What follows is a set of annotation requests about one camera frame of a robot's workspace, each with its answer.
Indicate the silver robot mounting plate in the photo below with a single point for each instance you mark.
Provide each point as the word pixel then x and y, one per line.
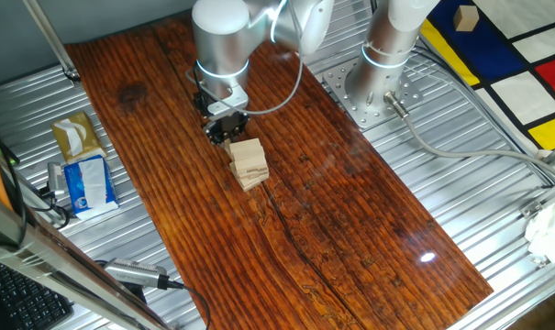
pixel 369 118

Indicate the blue tissue pack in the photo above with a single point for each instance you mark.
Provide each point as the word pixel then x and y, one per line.
pixel 111 194

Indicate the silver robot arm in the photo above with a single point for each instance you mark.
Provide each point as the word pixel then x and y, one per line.
pixel 217 46

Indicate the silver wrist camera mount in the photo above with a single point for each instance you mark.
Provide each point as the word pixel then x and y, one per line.
pixel 229 103

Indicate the small wooden cube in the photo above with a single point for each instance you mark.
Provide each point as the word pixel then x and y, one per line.
pixel 466 18

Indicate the brown wooden board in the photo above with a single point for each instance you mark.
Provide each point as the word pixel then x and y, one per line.
pixel 327 229

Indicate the small silver hub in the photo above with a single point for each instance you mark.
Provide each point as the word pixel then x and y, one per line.
pixel 56 176

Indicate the metal stand pole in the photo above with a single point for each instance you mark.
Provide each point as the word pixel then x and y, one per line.
pixel 52 39

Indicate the aluminium frame bar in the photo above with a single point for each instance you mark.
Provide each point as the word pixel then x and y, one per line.
pixel 52 261

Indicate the light wooden Jenga block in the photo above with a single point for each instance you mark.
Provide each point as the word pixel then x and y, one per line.
pixel 244 147
pixel 251 167
pixel 227 144
pixel 248 158
pixel 263 172
pixel 254 182

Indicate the silver camera device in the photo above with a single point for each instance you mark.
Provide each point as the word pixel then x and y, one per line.
pixel 135 272

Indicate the gold tissue pack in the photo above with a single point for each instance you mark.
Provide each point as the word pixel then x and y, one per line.
pixel 93 142

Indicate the black keyboard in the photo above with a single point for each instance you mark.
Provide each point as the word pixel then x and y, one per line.
pixel 25 302

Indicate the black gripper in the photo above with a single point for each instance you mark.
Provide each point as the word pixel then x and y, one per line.
pixel 201 104

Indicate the colourful Mondrian pattern cloth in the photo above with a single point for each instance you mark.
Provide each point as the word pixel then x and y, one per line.
pixel 465 50

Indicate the crumpled white cloth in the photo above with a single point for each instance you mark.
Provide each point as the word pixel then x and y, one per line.
pixel 552 229

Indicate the metal corner bracket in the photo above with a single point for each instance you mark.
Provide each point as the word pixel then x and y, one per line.
pixel 530 210

